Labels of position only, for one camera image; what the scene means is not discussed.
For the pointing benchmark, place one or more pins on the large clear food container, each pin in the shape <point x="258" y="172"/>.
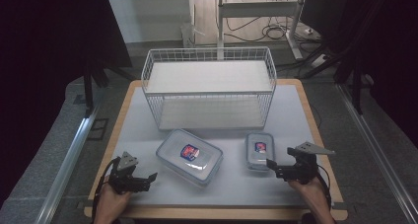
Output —
<point x="189" y="158"/>

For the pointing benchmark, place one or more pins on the white power strip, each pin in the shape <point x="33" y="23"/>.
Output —
<point x="318" y="61"/>

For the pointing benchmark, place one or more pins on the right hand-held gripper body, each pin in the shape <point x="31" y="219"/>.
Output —
<point x="304" y="166"/>

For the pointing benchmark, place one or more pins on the white metal desk frame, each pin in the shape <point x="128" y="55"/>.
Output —
<point x="259" y="9"/>

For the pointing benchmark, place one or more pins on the person's right hand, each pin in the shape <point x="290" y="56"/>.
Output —
<point x="310" y="192"/>

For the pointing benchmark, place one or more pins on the black curtain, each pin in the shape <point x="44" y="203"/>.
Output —
<point x="42" y="69"/>
<point x="387" y="53"/>

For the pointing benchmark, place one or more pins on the small clear food container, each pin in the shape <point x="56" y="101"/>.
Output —
<point x="259" y="153"/>

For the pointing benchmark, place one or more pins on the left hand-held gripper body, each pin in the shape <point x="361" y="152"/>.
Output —
<point x="123" y="178"/>

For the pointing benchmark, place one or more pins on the person's left hand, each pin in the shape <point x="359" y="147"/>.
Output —
<point x="111" y="201"/>

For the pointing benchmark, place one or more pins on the black metal stand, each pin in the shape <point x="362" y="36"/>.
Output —
<point x="88" y="82"/>
<point x="356" y="86"/>

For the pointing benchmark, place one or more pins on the aluminium rail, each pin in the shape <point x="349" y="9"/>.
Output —
<point x="65" y="164"/>
<point x="378" y="151"/>

